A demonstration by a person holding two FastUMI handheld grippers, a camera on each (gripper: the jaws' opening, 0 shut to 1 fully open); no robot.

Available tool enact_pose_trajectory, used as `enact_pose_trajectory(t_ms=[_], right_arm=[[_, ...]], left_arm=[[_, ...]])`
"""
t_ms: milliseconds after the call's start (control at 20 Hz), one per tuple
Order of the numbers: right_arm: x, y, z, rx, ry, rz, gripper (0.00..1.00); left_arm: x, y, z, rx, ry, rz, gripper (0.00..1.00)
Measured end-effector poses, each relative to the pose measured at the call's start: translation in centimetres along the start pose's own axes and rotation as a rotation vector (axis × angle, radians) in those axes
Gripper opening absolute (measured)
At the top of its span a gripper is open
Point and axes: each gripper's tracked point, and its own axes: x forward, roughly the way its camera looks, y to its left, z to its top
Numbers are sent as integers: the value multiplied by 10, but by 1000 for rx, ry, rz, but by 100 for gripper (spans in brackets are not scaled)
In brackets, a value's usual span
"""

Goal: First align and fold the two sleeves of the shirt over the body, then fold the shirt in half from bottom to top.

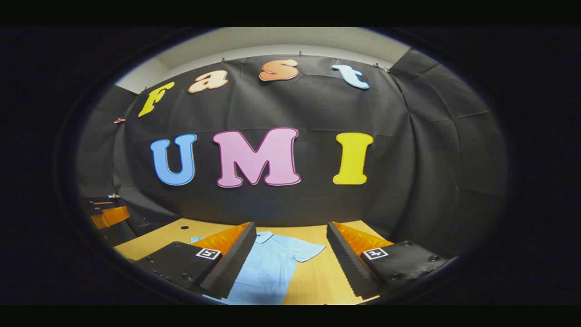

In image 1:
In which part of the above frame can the black backdrop cloth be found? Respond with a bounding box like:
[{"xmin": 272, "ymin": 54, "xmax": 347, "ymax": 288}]
[{"xmin": 77, "ymin": 48, "xmax": 507, "ymax": 259}]

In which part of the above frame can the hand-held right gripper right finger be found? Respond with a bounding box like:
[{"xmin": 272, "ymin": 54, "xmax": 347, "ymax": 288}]
[{"xmin": 326, "ymin": 221, "xmax": 457, "ymax": 300}]

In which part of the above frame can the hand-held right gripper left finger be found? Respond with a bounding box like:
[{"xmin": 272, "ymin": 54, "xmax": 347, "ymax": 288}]
[{"xmin": 132, "ymin": 222, "xmax": 257, "ymax": 300}]

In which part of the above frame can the light blue T-shirt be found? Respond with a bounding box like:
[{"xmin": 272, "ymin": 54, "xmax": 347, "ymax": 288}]
[{"xmin": 191, "ymin": 231, "xmax": 326, "ymax": 306}]

